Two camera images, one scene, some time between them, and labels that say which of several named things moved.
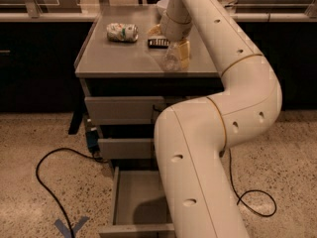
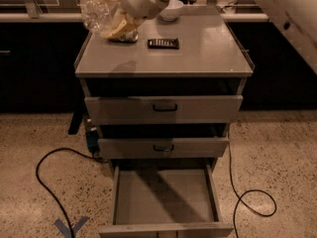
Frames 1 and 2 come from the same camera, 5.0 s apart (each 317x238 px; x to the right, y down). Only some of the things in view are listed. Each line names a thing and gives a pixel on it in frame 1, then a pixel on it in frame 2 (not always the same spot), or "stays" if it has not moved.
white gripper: [173, 29] -> [137, 0]
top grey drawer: [122, 110] stays
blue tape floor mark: [65, 230] stays
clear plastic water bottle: [172, 59] -> [102, 15]
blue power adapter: [92, 140] stays
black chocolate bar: [158, 43] stays
